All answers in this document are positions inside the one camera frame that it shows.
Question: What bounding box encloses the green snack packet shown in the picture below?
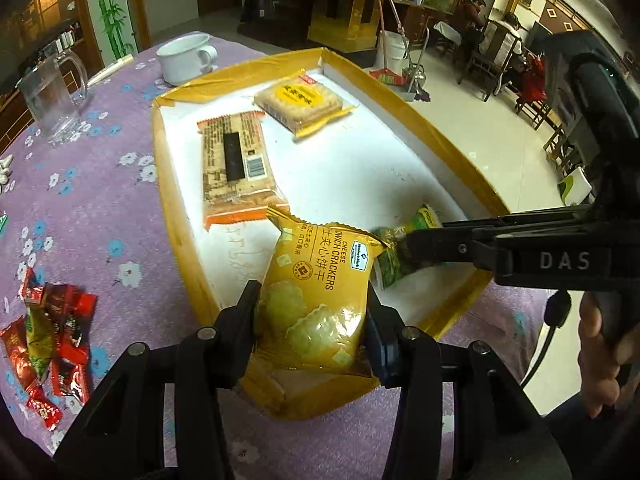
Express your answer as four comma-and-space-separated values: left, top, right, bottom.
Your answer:
372, 204, 442, 289
25, 307, 55, 380

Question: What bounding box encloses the red black candy packet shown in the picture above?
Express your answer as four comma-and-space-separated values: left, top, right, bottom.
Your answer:
50, 330, 90, 405

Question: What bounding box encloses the dark red golden wafer pack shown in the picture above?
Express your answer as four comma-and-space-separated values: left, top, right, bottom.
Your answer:
29, 283, 98, 330

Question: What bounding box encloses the large dark red snack bag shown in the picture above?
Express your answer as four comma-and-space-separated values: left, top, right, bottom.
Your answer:
1, 316, 38, 394

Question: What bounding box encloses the yellow cheese crackers bag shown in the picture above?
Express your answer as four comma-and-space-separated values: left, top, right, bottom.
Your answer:
241, 207, 387, 420

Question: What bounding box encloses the salted egg yolk biscuit pack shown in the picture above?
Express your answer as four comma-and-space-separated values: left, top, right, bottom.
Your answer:
254, 70, 356, 139

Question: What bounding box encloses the orange cracker pack with barcode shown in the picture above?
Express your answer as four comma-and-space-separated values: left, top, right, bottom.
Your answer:
198, 110, 290, 229

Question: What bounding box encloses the small red candy packet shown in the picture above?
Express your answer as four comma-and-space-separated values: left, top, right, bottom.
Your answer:
26, 386, 62, 431

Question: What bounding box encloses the right hand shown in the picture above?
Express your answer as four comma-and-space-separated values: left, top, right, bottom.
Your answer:
578, 292, 639, 418

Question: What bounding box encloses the yellow cardboard tray box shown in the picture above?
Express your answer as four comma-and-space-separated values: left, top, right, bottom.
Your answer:
152, 49, 508, 325

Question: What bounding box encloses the white bucket with mop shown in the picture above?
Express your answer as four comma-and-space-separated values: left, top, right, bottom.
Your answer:
369, 0, 431, 102

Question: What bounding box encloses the purple floral tablecloth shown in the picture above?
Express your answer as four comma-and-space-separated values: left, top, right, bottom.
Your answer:
1, 38, 549, 479

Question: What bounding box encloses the white glove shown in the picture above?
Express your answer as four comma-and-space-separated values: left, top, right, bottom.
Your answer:
0, 154, 14, 188

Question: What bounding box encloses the white ceramic cup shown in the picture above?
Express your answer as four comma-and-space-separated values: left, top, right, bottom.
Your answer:
156, 32, 218, 87

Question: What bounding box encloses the glass beer mug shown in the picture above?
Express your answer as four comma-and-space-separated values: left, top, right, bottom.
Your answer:
17, 50, 88, 145

